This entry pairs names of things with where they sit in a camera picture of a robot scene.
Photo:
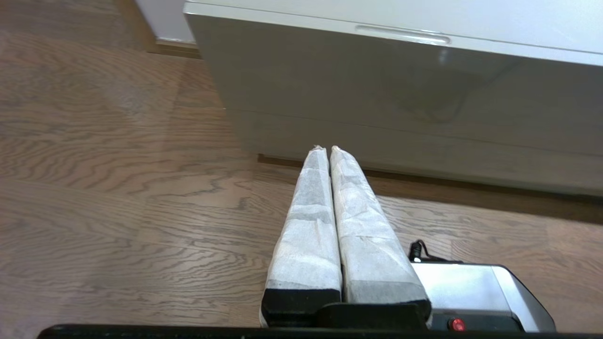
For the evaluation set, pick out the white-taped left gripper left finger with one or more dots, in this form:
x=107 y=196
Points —
x=308 y=235

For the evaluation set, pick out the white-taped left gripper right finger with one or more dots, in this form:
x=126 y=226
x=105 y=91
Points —
x=367 y=245

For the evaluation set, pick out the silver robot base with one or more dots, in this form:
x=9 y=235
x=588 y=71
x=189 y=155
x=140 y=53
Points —
x=471 y=292

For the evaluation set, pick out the glossy white drawer cabinet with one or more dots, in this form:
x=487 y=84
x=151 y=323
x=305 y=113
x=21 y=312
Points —
x=471 y=160

